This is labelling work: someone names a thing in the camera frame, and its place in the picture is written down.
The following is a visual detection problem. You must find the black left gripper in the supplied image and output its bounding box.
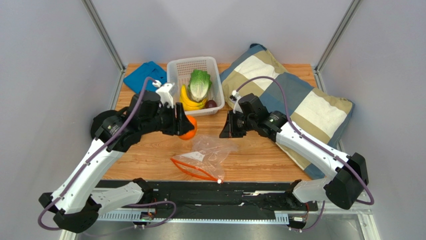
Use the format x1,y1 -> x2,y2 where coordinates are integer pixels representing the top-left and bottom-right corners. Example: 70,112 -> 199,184
143,101 -> 196,136

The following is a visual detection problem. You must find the orange fake orange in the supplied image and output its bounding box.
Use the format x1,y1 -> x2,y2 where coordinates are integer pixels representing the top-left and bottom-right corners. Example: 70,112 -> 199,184
178,114 -> 198,141

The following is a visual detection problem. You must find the yellow fake banana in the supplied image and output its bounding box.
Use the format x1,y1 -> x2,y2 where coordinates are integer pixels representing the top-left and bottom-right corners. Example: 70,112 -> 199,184
179,84 -> 208,111

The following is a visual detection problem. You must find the purple fake passion fruit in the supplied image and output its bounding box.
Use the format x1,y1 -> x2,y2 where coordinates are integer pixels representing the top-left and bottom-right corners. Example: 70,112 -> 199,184
204,99 -> 218,109

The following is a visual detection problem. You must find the clear zip top bag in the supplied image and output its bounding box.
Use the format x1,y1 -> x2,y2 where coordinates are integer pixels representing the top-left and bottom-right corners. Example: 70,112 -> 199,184
170,135 -> 238,184

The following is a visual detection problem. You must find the green fake lettuce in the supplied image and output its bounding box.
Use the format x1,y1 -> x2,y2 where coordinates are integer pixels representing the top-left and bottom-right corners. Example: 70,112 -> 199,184
188,69 -> 212,102

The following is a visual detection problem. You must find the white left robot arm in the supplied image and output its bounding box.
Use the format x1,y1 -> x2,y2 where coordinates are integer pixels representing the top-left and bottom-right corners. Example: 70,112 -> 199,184
39,80 -> 195,233

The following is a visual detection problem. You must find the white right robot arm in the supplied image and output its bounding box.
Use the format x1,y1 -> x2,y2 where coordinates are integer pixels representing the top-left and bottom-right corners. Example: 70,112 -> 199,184
219,91 -> 369,210

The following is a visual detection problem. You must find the white plastic basket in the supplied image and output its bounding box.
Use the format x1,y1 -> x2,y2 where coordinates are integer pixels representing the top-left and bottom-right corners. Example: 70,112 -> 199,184
166,56 -> 225,117

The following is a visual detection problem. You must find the blue folded cloth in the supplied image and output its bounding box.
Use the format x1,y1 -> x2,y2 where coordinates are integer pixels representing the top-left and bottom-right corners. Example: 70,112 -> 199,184
123,61 -> 167,94

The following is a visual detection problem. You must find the patchwork pillow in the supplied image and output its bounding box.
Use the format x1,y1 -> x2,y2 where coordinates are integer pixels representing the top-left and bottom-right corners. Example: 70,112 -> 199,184
220,43 -> 355,180

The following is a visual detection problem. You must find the black baseball cap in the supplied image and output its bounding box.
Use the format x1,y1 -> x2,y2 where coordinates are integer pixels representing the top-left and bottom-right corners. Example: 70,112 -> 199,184
90,110 -> 126,143

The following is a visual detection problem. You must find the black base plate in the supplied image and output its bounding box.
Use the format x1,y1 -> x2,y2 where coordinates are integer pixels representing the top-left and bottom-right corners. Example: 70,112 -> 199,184
96,179 -> 320,221

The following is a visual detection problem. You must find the aluminium frame rail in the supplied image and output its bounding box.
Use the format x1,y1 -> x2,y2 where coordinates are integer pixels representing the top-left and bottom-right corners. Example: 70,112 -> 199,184
59,186 -> 380,240

